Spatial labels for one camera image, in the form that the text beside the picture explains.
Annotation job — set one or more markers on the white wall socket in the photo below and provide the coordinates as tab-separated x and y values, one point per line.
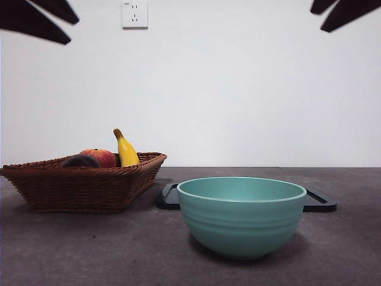
134	15

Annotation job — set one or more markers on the dark rectangular tray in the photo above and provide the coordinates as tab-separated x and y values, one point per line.
320	204

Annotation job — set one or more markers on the green avocado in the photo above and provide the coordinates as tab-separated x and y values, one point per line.
118	161

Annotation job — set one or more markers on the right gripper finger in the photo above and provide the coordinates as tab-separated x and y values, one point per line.
351	13
323	6

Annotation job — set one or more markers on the red yellow apple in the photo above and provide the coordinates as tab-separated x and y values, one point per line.
104	157

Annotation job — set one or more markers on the dark purple plum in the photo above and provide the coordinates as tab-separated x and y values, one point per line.
78	162

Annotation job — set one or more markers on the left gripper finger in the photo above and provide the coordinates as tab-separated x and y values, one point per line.
59	10
26	21

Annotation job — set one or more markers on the yellow banana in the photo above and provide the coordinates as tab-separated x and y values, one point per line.
126	152

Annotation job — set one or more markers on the teal ceramic bowl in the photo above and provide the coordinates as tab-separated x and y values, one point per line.
241	226

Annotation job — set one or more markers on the brown wicker basket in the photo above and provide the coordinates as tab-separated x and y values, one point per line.
80	190

